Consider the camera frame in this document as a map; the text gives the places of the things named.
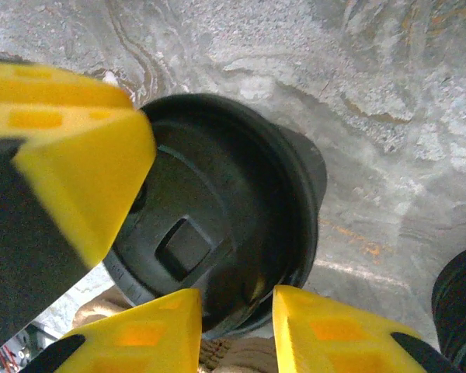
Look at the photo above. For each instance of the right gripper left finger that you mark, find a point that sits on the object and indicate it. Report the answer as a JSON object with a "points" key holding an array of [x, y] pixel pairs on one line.
{"points": [[147, 338]]}

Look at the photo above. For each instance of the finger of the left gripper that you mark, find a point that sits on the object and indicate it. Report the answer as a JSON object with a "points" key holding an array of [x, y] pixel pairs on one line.
{"points": [[81, 175], [42, 87]]}

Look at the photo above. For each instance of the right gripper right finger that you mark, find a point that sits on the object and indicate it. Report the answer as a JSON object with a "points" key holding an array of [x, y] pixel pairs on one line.
{"points": [[334, 342]]}

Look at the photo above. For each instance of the black plastic pot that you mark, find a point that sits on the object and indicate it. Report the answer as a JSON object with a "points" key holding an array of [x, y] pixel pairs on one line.
{"points": [[217, 175]]}

